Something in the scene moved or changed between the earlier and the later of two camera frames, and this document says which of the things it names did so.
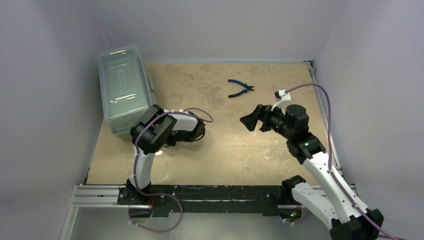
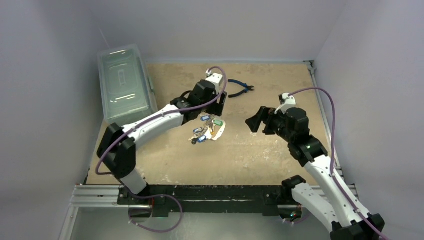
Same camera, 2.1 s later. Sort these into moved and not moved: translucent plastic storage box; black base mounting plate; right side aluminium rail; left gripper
Moved: left gripper
Not moved: translucent plastic storage box; black base mounting plate; right side aluminium rail
